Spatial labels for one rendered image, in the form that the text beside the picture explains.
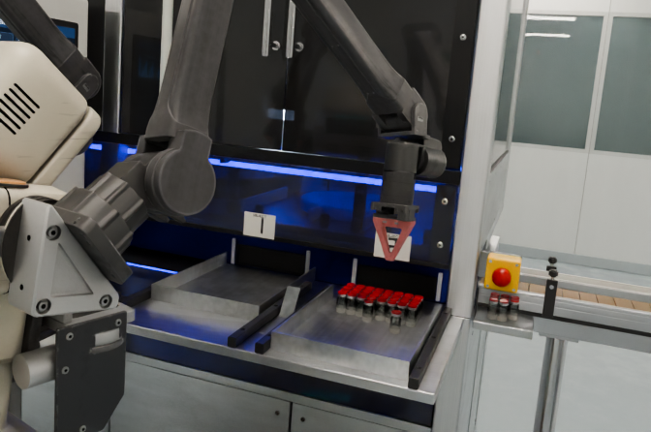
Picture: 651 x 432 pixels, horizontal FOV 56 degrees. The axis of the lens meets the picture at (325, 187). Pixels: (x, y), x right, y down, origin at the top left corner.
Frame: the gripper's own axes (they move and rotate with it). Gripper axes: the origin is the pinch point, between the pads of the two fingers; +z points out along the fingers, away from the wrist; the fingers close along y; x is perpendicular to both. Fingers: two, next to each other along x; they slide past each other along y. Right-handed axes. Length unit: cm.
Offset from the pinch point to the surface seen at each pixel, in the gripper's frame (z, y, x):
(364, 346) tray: 19.2, 10.3, 5.2
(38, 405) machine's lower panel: 65, 44, 111
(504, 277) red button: 4.6, 32.1, -18.3
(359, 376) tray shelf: 21.2, -2.0, 2.5
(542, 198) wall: -17, 497, -30
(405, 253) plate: 2.9, 35.3, 4.0
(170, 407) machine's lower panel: 55, 43, 65
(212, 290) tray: 17, 24, 46
